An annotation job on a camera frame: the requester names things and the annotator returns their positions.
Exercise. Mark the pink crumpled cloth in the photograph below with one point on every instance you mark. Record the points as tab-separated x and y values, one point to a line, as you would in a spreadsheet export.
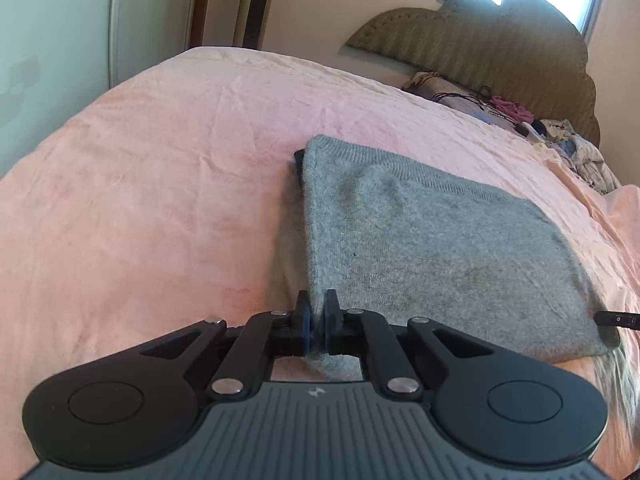
507	107

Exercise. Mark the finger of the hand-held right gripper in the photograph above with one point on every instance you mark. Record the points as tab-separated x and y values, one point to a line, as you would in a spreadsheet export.
617	319

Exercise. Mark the white wardrobe door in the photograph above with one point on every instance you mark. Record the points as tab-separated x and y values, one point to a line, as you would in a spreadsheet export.
60	35

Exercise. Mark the gold tower air conditioner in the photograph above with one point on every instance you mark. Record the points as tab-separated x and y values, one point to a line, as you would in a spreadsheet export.
257	2

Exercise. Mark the brown wooden door frame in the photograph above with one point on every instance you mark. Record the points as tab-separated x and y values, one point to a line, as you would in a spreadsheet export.
201	2

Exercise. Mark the olive padded headboard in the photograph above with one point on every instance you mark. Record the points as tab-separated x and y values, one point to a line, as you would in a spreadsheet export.
480	40

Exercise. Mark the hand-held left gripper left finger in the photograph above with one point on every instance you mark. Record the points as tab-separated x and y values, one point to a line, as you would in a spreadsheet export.
302	320

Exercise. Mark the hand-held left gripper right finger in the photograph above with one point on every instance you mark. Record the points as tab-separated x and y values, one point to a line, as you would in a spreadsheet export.
331	320

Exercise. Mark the pink bed sheet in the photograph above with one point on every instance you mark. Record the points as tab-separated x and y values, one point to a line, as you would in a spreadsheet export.
150	185

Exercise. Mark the grey sweater with navy sleeves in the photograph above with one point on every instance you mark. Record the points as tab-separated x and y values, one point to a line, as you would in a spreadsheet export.
425	250

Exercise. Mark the patterned pillow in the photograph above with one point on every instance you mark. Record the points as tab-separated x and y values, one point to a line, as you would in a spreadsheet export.
440	87

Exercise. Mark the pile of light clothes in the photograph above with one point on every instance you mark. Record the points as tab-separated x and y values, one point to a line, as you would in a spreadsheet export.
582	157

